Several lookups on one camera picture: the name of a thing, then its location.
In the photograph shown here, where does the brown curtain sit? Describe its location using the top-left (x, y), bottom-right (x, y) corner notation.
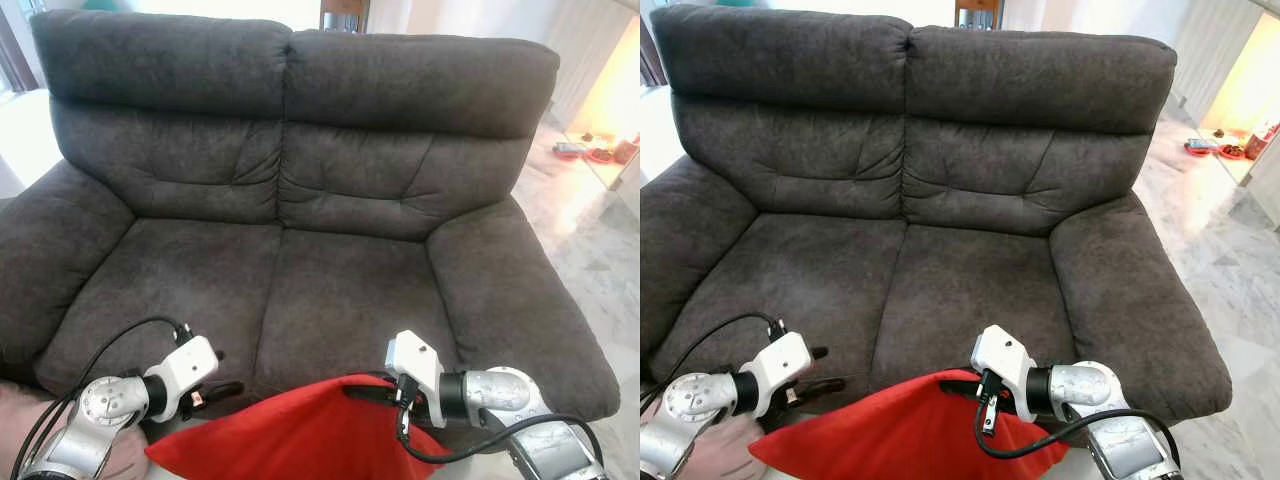
top-left (0, 0), bottom-right (41, 96)
top-left (640, 10), bottom-right (669, 89)

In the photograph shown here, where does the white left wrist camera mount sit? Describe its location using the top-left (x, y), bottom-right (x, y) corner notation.
top-left (757, 330), bottom-right (814, 413)
top-left (165, 335), bottom-right (221, 419)

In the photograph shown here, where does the dark grey two-seat sofa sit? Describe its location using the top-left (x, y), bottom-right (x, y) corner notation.
top-left (640, 3), bottom-right (1234, 426)
top-left (0, 8), bottom-right (621, 426)

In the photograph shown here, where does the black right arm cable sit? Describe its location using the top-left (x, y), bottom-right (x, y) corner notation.
top-left (975, 400), bottom-right (1181, 466)
top-left (395, 400), bottom-right (604, 467)

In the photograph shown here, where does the red pillow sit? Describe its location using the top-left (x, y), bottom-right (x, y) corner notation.
top-left (145, 373), bottom-right (451, 480)
top-left (748, 368), bottom-right (1069, 480)

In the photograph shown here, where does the brown wooden chair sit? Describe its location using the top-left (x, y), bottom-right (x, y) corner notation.
top-left (320, 0), bottom-right (371, 33)
top-left (955, 0), bottom-right (1004, 29)

